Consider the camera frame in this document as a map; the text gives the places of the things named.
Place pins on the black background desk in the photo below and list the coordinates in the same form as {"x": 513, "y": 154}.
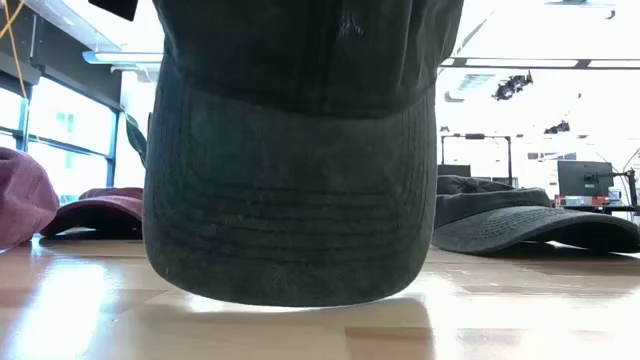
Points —
{"x": 590, "y": 209}

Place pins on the green snake plant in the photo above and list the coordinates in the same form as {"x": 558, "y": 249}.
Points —
{"x": 135, "y": 137}

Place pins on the black baseball cap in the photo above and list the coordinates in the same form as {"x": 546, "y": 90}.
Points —
{"x": 500, "y": 225}
{"x": 290, "y": 200}

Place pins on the black flat panel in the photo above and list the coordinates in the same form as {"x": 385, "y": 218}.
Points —
{"x": 454, "y": 171}

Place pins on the white ceiling light fixture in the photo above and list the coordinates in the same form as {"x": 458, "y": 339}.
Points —
{"x": 125, "y": 57}

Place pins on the black metal stand frame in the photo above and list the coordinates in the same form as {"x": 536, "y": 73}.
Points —
{"x": 475, "y": 136}

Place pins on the black computer monitor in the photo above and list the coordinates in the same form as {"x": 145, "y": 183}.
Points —
{"x": 575, "y": 177}

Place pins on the small black ceiling device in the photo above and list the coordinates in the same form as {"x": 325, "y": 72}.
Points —
{"x": 557, "y": 128}

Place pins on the large black ceiling device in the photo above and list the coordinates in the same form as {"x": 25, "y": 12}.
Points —
{"x": 510, "y": 87}

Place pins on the maroon baseball cap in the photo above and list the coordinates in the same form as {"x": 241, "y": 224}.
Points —
{"x": 105, "y": 205}
{"x": 25, "y": 200}

